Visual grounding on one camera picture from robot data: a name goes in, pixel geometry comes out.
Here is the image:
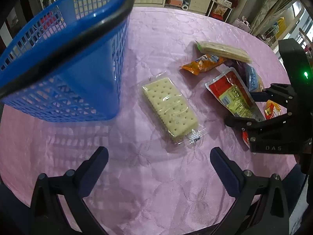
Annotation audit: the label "dark purple snack packet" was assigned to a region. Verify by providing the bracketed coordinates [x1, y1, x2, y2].
[224, 59, 248, 77]

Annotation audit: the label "paper towel roll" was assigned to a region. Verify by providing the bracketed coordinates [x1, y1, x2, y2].
[181, 1, 189, 11]

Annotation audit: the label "red yellow snack pouch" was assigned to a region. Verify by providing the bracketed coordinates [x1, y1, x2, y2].
[205, 67, 265, 122]

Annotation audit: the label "blue plastic basket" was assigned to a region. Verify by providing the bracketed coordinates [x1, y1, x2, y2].
[1, 0, 135, 123]

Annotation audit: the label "light blue egg-yolk pastry bag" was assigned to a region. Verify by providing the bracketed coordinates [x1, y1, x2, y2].
[245, 65, 264, 92]

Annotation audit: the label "orange cartoon snack bar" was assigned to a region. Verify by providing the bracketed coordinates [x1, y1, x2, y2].
[180, 54, 227, 75]

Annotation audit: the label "green-end wafer cracker pack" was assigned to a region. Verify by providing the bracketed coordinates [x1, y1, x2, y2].
[196, 41, 252, 64]

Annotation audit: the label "pink quilted table cover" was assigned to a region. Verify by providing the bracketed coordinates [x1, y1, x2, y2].
[1, 7, 296, 234]

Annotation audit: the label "pink gift bag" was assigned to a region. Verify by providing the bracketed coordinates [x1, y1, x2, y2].
[231, 16, 250, 32]

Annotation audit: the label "clear pack square crackers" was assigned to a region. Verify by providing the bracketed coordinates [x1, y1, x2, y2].
[137, 71, 207, 145]

